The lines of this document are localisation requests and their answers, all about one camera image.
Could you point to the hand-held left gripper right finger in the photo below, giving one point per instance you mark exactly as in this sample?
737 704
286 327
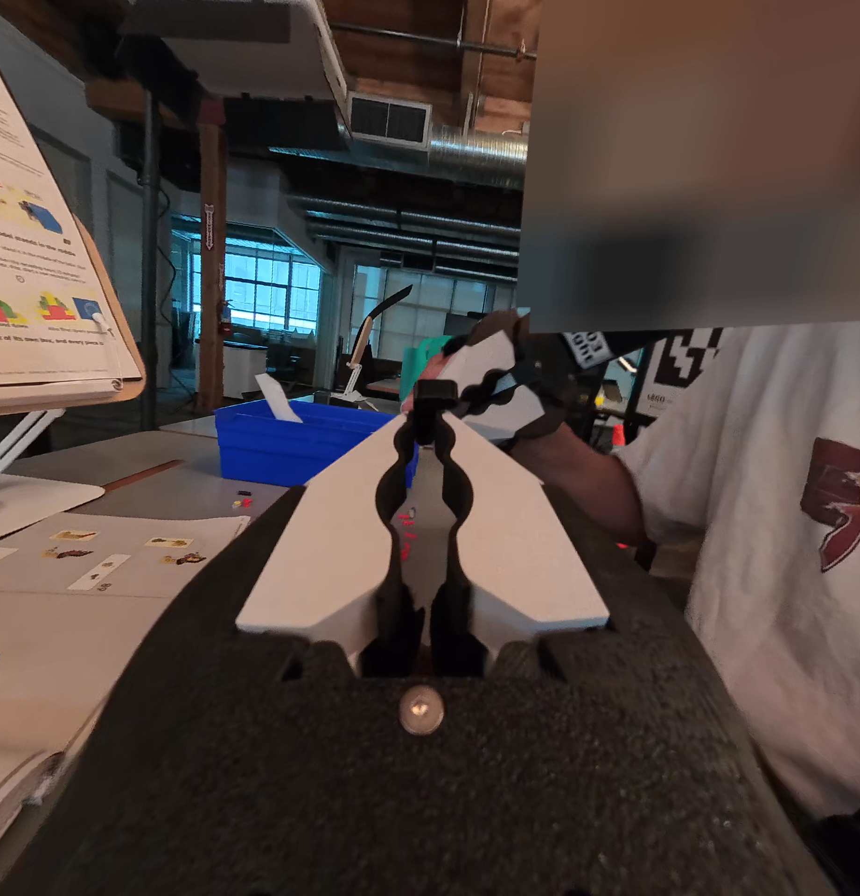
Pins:
528 560

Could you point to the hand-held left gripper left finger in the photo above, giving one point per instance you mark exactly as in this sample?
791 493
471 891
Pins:
325 560

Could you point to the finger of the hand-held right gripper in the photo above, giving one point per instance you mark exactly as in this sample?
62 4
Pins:
514 413
482 357

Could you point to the black lego connector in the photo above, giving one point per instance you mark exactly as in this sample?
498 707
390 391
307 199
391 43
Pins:
435 399

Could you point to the person's right forearm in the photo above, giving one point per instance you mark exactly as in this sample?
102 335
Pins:
584 483

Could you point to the scattered small lego pieces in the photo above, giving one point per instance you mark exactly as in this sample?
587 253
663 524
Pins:
404 519

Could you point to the lego instruction booklet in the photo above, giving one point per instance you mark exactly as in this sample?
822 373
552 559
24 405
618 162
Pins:
66 630

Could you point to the teal container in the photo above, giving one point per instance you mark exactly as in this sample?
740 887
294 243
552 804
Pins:
433 346

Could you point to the blue plastic bin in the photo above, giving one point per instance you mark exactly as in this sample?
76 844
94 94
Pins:
276 448

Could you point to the desk lamp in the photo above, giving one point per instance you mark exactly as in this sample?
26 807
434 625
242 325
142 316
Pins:
360 343

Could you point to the square code card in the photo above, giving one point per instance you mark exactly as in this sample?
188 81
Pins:
682 364

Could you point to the white paper slip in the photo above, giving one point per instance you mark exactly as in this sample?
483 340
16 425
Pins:
276 399

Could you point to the air vent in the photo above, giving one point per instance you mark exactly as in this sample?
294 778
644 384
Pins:
388 120

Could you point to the fire extinguisher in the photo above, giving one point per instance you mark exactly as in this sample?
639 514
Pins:
225 320

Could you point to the ceiling light panel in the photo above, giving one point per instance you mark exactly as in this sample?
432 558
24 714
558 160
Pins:
262 63

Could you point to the printed instruction sheet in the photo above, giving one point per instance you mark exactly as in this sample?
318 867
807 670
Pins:
38 210

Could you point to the metal air duct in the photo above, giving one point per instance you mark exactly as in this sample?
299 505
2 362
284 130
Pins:
472 154

